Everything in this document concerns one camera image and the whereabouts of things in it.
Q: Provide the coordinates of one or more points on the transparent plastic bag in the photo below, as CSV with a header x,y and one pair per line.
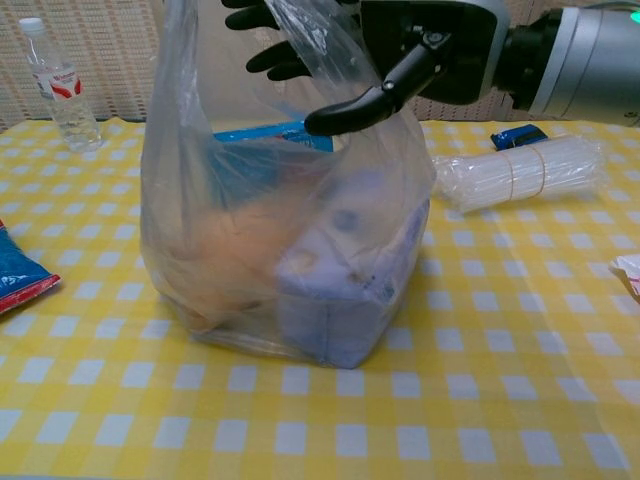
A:
x,y
200,190

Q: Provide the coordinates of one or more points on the orange soft item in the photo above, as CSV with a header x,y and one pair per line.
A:
x,y
230,250

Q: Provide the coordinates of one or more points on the pink white wet wipes pack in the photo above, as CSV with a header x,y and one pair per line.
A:
x,y
630,275

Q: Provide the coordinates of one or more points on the woven bamboo folding screen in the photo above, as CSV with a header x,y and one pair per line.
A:
x,y
90,60

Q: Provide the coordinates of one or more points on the clear plastic water bottle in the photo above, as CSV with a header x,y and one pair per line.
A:
x,y
70,115

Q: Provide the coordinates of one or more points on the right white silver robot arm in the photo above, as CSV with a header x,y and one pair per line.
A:
x,y
585,55

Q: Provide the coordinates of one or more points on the blue red-edged snack packet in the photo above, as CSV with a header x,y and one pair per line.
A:
x,y
20,275

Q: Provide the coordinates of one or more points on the small blue black pouch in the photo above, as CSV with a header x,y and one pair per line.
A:
x,y
517,137

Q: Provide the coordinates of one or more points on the blue box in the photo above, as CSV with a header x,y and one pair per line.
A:
x,y
250,160

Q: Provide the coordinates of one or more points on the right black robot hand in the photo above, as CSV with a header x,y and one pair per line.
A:
x,y
450,65

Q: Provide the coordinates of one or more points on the yellow white checked tablecloth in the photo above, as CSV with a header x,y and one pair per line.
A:
x,y
450,400

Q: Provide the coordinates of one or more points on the purple tissue pack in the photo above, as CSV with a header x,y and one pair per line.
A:
x,y
335,310

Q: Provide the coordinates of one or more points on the bundle of white straws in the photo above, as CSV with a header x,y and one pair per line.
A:
x,y
525,170

